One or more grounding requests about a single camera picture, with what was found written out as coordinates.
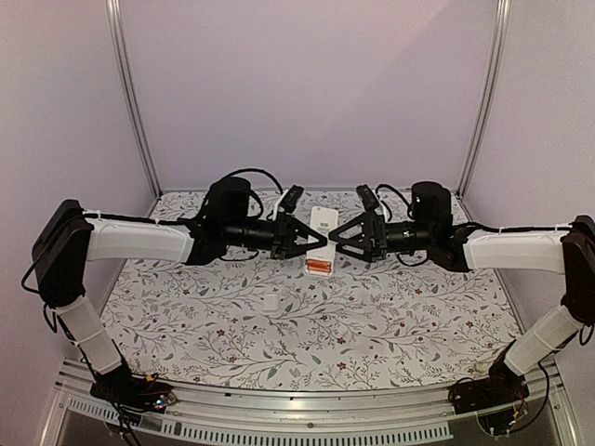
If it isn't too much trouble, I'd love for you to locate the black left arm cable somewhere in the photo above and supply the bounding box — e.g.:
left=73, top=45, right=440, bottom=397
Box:
left=222, top=167, right=285, bottom=196

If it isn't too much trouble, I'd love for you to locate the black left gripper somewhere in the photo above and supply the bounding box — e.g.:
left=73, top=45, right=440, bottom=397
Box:
left=223, top=211, right=327, bottom=260

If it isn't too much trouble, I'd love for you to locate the aluminium frame post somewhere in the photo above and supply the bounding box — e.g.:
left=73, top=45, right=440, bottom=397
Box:
left=105, top=0, right=163, bottom=198
left=456, top=0, right=511, bottom=200

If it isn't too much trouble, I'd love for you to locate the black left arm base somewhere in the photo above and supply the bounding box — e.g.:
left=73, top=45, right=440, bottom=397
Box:
left=87, top=358, right=178, bottom=413

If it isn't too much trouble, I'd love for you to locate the floral patterned table mat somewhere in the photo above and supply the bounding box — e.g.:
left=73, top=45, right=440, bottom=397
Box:
left=79, top=190, right=529, bottom=391

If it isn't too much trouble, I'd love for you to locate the white battery cover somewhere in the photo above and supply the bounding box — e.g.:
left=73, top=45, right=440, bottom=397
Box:
left=262, top=294, right=280, bottom=313

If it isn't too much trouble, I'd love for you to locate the aluminium front rail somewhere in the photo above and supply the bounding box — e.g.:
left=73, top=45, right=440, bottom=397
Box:
left=40, top=360, right=580, bottom=445

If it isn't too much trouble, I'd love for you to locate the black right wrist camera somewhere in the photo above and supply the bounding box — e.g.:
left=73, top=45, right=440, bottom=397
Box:
left=355, top=184, right=381, bottom=215

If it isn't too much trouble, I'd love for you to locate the left aluminium frame post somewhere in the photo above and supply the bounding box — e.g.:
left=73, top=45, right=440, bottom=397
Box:
left=105, top=0, right=163, bottom=198

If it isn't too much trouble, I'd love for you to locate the right aluminium frame post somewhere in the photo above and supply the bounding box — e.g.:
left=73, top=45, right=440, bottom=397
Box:
left=456, top=0, right=511, bottom=200

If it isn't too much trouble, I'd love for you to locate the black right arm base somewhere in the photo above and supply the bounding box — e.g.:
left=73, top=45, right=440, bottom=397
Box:
left=448, top=360, right=530, bottom=414

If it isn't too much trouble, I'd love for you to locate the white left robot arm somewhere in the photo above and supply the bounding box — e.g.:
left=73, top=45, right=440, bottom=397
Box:
left=26, top=175, right=327, bottom=403

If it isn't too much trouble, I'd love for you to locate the white remote control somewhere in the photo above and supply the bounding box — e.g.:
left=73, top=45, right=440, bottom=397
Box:
left=303, top=205, right=337, bottom=276

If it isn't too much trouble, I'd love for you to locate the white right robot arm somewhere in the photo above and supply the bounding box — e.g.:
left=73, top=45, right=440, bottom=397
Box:
left=329, top=181, right=594, bottom=405

